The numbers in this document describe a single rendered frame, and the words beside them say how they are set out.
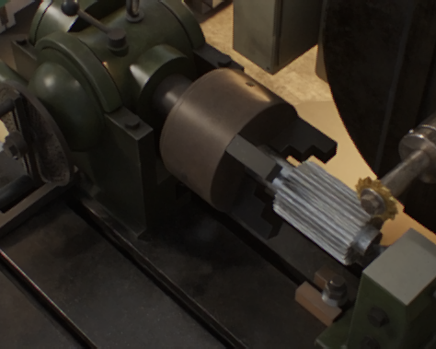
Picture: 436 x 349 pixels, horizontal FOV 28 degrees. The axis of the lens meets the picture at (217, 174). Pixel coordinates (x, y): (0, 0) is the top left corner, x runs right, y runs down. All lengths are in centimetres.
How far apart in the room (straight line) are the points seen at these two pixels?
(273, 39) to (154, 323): 52
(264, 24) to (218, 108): 31
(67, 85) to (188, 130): 21
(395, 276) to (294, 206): 17
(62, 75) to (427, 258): 60
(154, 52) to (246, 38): 26
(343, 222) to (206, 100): 26
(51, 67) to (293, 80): 191
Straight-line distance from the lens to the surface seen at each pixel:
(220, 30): 336
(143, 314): 135
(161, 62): 132
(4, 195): 140
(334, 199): 117
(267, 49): 152
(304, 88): 314
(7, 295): 141
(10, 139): 134
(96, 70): 129
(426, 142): 116
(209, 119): 121
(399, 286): 114
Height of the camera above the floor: 215
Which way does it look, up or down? 49 degrees down
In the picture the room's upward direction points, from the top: straight up
